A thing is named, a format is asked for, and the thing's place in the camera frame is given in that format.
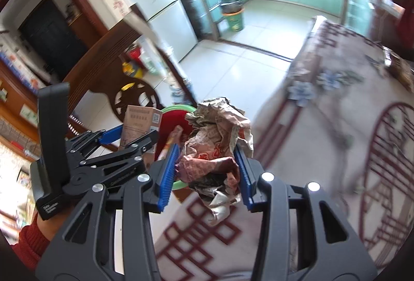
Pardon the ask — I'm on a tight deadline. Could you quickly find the green kitchen waste bin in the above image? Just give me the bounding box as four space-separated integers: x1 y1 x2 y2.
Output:
221 0 245 32

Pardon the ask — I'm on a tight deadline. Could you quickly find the person's left forearm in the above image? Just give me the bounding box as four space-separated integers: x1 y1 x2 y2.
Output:
18 213 54 272

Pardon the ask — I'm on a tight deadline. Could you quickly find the carved wooden chair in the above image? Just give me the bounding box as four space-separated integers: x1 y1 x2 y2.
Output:
61 30 165 126

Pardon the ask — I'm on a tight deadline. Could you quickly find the brown cardboard box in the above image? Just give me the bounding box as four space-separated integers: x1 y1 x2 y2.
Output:
118 105 164 165

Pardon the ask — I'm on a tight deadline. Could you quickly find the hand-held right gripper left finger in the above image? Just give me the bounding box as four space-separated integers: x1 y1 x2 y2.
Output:
34 143 180 281

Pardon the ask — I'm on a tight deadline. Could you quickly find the black television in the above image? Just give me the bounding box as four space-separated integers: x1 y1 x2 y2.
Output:
18 0 91 75

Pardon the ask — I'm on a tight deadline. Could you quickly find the dark red garment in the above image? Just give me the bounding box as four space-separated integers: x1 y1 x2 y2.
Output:
392 0 414 49

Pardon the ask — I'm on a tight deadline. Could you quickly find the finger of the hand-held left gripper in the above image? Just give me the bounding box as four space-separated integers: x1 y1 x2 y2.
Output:
66 125 124 155
82 130 160 186

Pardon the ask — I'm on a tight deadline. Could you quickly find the green basket with red liner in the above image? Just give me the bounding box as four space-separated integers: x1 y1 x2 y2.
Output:
155 105 198 193

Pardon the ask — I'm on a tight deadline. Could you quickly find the dark snack packet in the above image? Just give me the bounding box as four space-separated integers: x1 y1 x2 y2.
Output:
383 46 414 89

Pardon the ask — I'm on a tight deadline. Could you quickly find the printed paper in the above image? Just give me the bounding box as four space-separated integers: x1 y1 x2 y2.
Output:
176 97 254 225

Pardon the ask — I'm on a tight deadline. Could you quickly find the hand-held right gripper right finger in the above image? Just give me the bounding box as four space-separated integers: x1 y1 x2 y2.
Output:
233 142 379 281

